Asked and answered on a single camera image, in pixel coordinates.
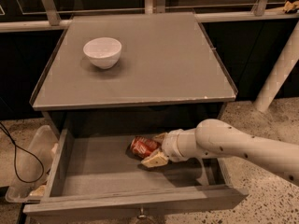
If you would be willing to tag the metal railing frame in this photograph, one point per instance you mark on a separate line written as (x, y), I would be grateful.
(41, 15)

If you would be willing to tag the clear plastic bin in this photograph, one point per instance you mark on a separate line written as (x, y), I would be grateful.
(33, 168)

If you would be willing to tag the white ceramic bowl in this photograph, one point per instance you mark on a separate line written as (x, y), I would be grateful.
(103, 52)

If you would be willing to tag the white table leg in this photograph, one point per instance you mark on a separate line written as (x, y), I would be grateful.
(286, 61)

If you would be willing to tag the tan object on ledge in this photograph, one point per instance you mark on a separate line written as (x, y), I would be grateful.
(291, 7)

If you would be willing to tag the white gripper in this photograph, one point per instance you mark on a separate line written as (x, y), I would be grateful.
(170, 146)

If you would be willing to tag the grey cabinet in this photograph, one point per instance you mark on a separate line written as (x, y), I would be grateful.
(168, 77)

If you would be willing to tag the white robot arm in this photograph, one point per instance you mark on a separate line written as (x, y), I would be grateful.
(213, 138)

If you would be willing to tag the open grey top drawer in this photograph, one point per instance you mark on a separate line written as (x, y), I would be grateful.
(94, 176)

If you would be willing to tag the metal drawer handle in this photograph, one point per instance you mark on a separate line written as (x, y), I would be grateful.
(142, 214)

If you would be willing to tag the red coke can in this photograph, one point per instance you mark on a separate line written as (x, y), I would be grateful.
(143, 147)

